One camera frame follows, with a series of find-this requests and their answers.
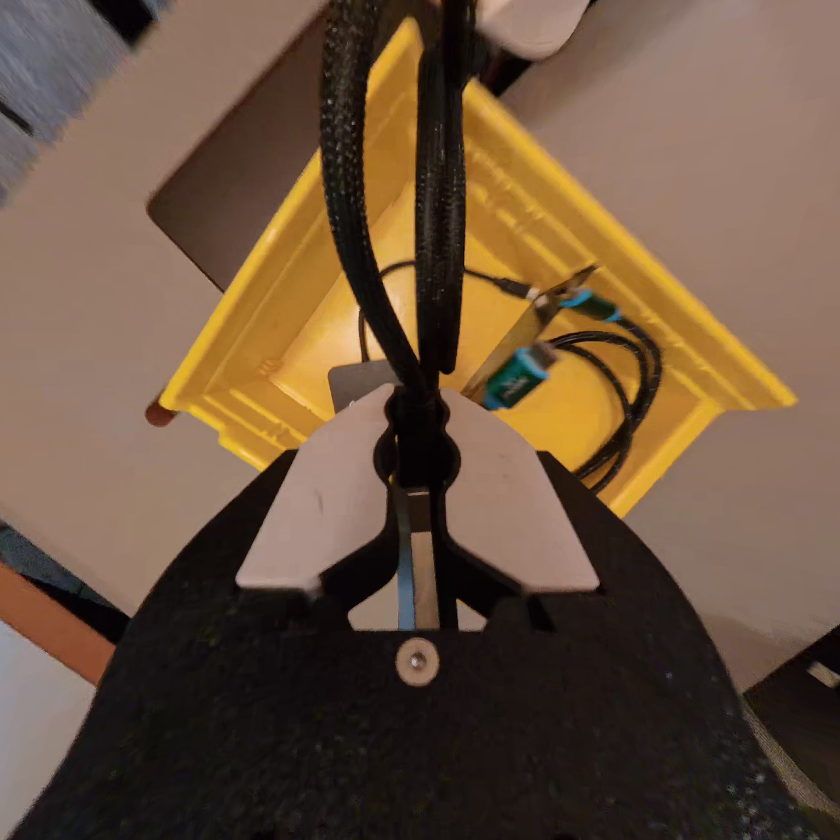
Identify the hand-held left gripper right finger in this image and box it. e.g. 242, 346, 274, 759
436, 386, 601, 608

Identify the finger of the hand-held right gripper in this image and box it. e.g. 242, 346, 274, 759
472, 0, 592, 61

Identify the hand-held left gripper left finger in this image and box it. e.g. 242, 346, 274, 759
235, 384, 403, 610

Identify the yellow plastic bin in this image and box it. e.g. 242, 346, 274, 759
159, 16, 798, 519

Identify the black braided cable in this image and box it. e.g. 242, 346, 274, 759
318, 0, 490, 487

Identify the dark grey flat adapter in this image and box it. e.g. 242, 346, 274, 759
327, 361, 403, 416

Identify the cable with teal connectors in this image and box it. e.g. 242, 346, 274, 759
483, 287, 664, 496

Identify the thin black cable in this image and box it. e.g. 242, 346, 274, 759
357, 260, 542, 365

